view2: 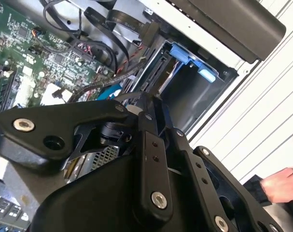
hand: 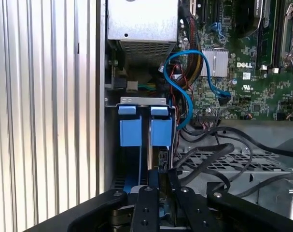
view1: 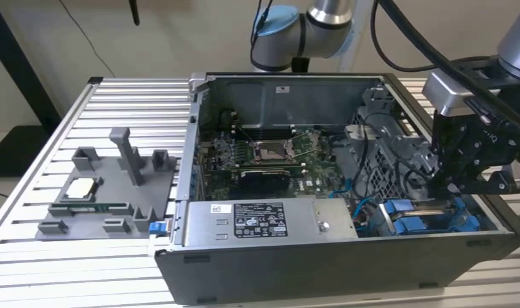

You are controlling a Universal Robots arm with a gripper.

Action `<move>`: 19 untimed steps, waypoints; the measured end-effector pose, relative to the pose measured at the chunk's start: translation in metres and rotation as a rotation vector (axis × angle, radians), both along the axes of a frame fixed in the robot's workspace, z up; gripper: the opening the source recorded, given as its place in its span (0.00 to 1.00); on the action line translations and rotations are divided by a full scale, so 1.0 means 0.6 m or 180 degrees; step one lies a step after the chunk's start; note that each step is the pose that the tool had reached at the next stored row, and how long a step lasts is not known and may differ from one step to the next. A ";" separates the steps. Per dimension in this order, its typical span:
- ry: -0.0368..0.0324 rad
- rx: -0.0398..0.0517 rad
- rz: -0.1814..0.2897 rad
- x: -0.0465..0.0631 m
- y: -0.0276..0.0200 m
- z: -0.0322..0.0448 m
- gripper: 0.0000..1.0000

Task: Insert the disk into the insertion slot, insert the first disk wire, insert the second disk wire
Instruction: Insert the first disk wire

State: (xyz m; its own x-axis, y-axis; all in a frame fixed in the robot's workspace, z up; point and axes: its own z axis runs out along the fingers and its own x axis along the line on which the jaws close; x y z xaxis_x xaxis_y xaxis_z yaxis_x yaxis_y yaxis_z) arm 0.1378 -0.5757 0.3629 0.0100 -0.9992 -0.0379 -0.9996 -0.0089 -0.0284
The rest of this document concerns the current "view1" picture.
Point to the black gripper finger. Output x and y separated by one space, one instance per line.
443 184
499 184

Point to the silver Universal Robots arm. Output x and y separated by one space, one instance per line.
281 48

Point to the blue disk carrier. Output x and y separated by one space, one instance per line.
414 226

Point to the perforated metal drive cage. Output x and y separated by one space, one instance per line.
380 173

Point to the green motherboard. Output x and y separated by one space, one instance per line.
320 183

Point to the CPU socket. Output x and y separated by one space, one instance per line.
271 153

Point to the black graphics card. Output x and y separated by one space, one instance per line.
264 181

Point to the grey open PC case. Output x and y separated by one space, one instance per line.
285 272

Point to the thin metal locking lever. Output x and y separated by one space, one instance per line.
245 133

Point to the silver power supply unit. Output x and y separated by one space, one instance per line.
208 231

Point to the blue case latch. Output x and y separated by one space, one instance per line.
156 228

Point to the grey parts rack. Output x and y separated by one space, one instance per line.
110 179

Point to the green RAM stick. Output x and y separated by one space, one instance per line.
106 208

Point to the silver CPU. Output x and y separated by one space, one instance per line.
83 187

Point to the black table corner cap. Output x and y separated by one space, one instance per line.
95 80

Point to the black antenna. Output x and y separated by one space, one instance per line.
136 13

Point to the black monitor stand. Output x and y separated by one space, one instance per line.
11 64

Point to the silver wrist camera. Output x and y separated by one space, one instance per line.
448 93

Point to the black bracket behind case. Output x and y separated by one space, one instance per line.
301 65

